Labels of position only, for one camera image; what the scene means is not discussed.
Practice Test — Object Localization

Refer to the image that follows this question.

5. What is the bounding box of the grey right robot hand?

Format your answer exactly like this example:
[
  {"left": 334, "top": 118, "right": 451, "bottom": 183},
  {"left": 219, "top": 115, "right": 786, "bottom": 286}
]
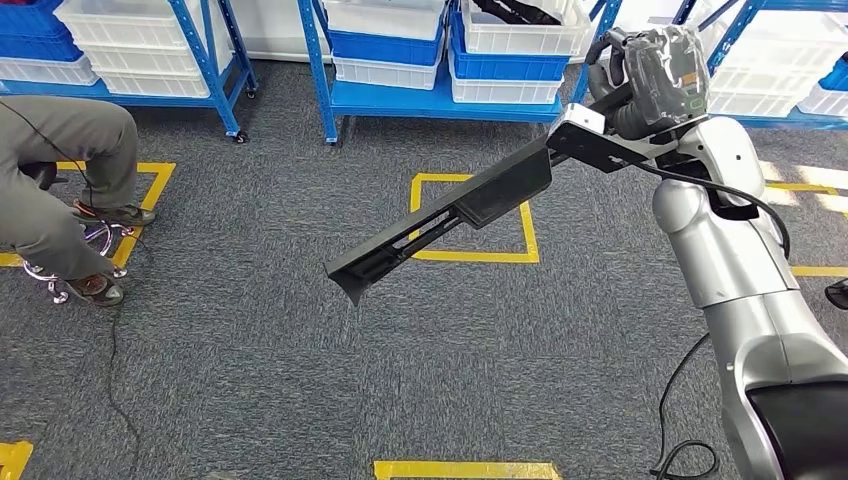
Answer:
[{"left": 586, "top": 25, "right": 711, "bottom": 142}]

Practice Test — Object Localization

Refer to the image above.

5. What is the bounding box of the long black plastic part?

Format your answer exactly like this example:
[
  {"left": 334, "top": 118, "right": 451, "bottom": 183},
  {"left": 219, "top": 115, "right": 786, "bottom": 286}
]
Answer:
[{"left": 324, "top": 82, "right": 634, "bottom": 307}]

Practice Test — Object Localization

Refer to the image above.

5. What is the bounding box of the blue metal shelf rack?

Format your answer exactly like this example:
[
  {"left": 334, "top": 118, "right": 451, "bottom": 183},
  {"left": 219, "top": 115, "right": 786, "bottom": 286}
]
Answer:
[
  {"left": 0, "top": 0, "right": 260, "bottom": 144},
  {"left": 672, "top": 0, "right": 848, "bottom": 132},
  {"left": 296, "top": 0, "right": 624, "bottom": 146}
]

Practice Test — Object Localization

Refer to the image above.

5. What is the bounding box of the black curved part in crate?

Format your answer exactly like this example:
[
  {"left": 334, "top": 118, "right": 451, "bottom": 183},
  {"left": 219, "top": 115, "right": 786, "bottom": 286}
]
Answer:
[{"left": 473, "top": 0, "right": 564, "bottom": 26}]

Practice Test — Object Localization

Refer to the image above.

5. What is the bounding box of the white plastic crate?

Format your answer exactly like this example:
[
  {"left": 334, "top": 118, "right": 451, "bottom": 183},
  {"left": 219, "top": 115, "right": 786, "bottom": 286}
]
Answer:
[
  {"left": 333, "top": 56, "right": 442, "bottom": 91},
  {"left": 449, "top": 62, "right": 564, "bottom": 106},
  {"left": 0, "top": 56, "right": 101, "bottom": 87},
  {"left": 707, "top": 86, "right": 806, "bottom": 119},
  {"left": 461, "top": 0, "right": 593, "bottom": 58},
  {"left": 54, "top": 0, "right": 223, "bottom": 49},
  {"left": 707, "top": 29, "right": 848, "bottom": 94},
  {"left": 92, "top": 66, "right": 213, "bottom": 99},
  {"left": 798, "top": 82, "right": 848, "bottom": 119},
  {"left": 82, "top": 36, "right": 234, "bottom": 75},
  {"left": 322, "top": 0, "right": 446, "bottom": 41}
]

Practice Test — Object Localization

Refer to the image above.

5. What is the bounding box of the chrome base stool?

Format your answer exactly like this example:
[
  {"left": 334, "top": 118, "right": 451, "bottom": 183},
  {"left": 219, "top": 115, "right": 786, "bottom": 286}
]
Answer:
[{"left": 18, "top": 160, "right": 138, "bottom": 306}]

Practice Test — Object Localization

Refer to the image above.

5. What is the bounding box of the seated person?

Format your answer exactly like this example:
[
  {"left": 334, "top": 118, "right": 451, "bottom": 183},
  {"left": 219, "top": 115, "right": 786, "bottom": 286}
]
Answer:
[{"left": 0, "top": 95, "right": 158, "bottom": 308}]

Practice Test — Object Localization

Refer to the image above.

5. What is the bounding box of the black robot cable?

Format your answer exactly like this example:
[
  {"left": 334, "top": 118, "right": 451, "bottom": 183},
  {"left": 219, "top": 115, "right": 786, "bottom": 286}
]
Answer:
[{"left": 635, "top": 160, "right": 793, "bottom": 480}]

